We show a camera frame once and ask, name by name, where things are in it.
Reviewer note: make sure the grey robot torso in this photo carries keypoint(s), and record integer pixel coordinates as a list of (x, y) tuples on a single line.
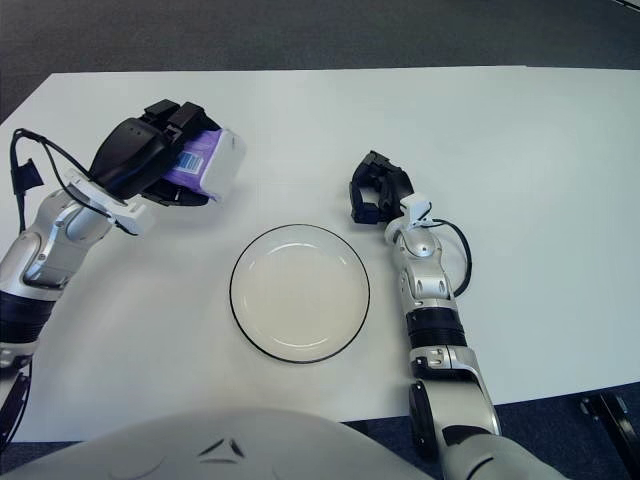
[(225, 450)]

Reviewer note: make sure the black metal table base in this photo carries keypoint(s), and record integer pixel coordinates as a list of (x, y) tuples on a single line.
[(615, 415)]

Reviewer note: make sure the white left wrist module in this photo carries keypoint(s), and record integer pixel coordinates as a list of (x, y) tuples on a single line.
[(135, 215)]

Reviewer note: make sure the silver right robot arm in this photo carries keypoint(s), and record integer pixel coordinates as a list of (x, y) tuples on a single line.
[(430, 285)]

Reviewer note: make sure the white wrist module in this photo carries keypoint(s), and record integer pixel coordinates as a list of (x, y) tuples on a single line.
[(415, 205), (135, 215)]

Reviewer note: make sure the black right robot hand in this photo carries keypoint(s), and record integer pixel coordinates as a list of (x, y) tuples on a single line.
[(390, 192)]

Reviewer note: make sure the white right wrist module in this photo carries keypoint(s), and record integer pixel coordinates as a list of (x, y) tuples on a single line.
[(415, 205)]

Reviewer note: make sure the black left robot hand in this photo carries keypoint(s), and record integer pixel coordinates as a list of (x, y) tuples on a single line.
[(130, 150)]

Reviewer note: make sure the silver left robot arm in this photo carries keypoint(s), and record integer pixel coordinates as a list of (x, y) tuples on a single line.
[(45, 255)]

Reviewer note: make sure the white plate with black rim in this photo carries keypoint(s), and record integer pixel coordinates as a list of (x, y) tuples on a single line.
[(300, 295)]

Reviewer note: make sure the purple tissue paper pack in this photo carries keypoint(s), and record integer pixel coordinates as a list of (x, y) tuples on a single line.
[(220, 160)]

